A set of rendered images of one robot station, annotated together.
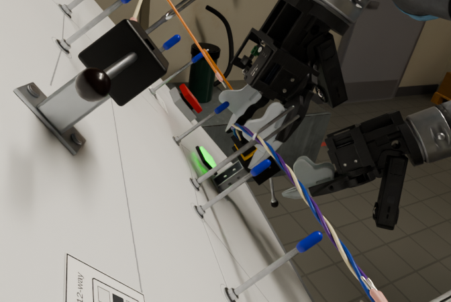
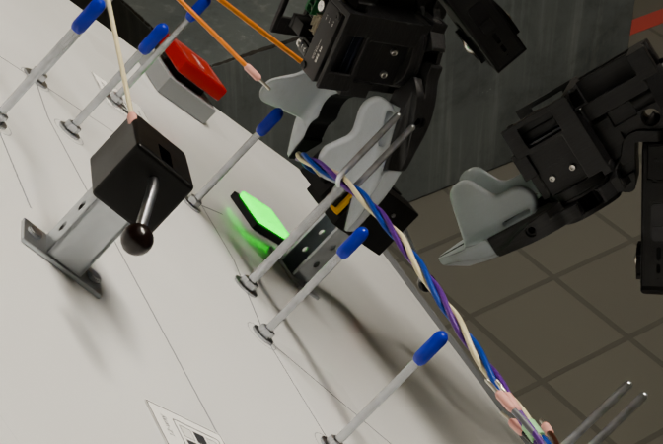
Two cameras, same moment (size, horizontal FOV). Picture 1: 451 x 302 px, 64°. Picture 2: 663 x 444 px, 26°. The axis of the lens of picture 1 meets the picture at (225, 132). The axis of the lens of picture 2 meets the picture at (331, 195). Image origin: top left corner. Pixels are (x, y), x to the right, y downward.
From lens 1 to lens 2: 0.46 m
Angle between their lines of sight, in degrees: 8
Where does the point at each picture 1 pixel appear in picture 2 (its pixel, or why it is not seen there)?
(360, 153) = (576, 150)
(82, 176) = (116, 322)
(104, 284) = (184, 424)
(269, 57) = (339, 26)
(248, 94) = not seen: hidden behind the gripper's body
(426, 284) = not seen: outside the picture
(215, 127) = (269, 52)
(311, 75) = (430, 35)
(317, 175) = (503, 208)
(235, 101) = (295, 94)
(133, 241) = (191, 386)
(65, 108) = (80, 247)
